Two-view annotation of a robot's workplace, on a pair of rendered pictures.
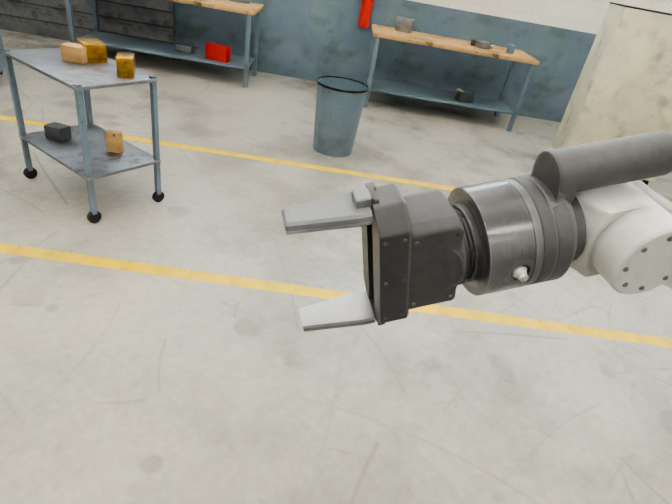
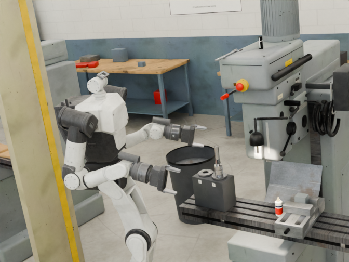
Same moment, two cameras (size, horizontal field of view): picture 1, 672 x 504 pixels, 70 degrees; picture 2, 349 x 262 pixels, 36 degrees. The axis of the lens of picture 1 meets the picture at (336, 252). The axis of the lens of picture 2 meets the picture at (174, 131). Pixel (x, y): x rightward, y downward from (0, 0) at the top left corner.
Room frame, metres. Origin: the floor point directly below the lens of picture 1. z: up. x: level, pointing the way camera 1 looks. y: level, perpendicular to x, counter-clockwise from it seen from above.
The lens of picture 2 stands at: (1.94, 1.44, 2.40)
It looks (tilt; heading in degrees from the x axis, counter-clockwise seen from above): 18 degrees down; 220
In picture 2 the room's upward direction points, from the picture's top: 7 degrees counter-clockwise
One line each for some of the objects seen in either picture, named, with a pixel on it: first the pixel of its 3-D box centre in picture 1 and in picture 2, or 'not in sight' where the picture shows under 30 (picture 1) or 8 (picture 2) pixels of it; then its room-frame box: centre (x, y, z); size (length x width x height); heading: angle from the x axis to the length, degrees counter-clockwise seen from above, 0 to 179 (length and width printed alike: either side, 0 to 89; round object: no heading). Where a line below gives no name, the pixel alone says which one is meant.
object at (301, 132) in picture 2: not in sight; (282, 115); (-0.61, 0.06, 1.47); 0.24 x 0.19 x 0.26; 94
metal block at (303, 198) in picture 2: not in sight; (301, 200); (-0.43, 0.25, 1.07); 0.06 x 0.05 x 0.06; 95
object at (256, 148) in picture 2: not in sight; (258, 138); (-0.30, 0.08, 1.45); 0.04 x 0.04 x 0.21; 4
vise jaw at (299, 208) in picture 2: not in sight; (298, 208); (-0.37, 0.25, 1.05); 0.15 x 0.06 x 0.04; 95
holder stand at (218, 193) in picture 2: not in sight; (214, 189); (-0.37, -0.28, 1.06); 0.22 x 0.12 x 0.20; 88
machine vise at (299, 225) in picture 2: not in sight; (300, 212); (-0.40, 0.25, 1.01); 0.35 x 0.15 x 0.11; 5
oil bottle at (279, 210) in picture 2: not in sight; (278, 206); (-0.41, 0.12, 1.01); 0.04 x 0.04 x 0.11
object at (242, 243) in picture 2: not in sight; (274, 235); (-0.41, 0.08, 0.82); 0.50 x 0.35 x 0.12; 4
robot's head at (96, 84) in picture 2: not in sight; (97, 85); (0.21, -0.48, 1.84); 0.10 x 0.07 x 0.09; 23
